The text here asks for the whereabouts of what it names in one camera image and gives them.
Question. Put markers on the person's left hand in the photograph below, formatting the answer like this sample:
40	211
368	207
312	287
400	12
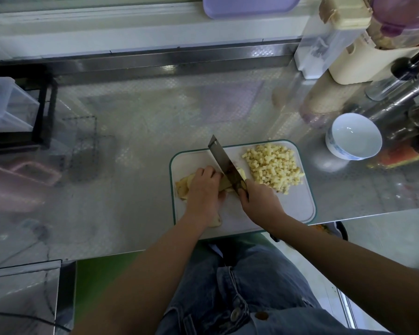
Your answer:
202	195

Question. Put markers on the person's right hand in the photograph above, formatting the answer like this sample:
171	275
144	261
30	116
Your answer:
262	202

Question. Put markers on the pile of yellow potato slices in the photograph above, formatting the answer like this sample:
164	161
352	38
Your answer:
183	185

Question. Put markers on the pile of diced potato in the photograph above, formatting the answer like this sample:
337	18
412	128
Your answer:
274	166

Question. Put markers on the steel cleaver knife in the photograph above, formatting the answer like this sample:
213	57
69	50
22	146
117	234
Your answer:
225	160

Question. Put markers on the white bowl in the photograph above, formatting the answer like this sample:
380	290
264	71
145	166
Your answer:
353	136

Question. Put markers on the person's right forearm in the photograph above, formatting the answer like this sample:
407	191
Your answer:
363	279

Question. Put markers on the person's left forearm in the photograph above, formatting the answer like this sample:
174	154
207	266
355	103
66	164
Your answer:
136	279

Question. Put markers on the metal bowl with scraps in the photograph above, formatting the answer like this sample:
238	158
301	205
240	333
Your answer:
335	228

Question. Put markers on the person's blue jeans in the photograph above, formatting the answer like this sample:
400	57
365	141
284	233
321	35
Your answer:
230	296

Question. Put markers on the white cutting board green rim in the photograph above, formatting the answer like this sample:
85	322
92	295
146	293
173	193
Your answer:
300	202

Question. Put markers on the green mat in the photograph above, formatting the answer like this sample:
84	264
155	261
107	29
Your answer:
101	279

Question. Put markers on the cream plastic canister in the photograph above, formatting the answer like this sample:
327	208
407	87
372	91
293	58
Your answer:
366	64

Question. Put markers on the clear container cream lid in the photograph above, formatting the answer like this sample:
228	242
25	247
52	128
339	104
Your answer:
328	39

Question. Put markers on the black metal rack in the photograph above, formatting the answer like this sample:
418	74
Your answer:
45	108

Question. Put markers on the glass bottle black cap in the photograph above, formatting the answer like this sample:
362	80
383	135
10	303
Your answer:
398	76

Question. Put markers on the purple plastic cutting board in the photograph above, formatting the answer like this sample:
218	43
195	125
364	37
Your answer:
251	4

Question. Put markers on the steel bin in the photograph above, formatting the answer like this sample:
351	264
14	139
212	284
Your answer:
21	298

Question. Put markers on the clear plastic storage box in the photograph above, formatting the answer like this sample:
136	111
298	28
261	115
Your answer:
8	104

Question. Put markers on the purple lid food container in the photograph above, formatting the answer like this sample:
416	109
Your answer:
405	17

